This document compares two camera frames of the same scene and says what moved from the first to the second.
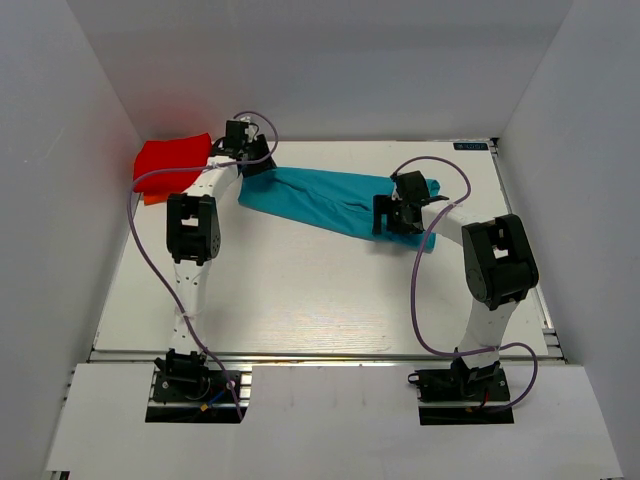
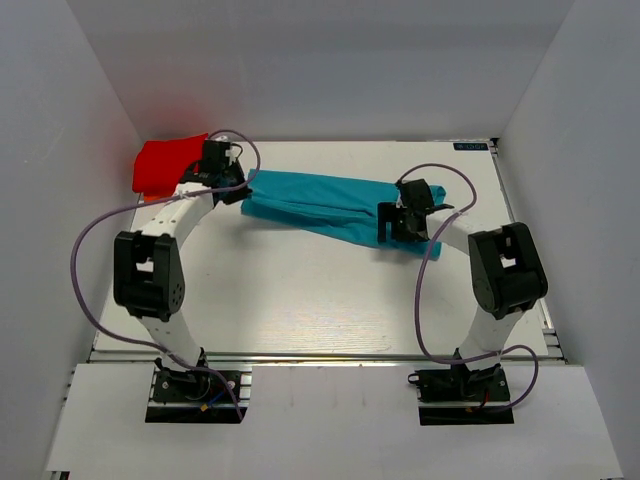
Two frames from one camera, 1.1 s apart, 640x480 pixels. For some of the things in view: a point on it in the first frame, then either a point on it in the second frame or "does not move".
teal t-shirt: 337,200 does not move
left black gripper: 266,161 to 238,195
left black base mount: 188,390 does not move
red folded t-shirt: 170,153 does not move
